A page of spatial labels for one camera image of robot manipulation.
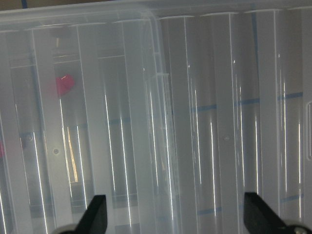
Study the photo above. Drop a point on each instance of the clear plastic storage box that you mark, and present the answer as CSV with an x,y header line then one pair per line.
x,y
110,135

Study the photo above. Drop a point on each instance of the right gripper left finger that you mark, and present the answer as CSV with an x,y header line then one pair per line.
x,y
94,220

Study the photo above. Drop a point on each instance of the clear plastic box lid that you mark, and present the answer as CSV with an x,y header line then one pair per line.
x,y
172,109

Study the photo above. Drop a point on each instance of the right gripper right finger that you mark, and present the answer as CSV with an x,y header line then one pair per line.
x,y
259,218

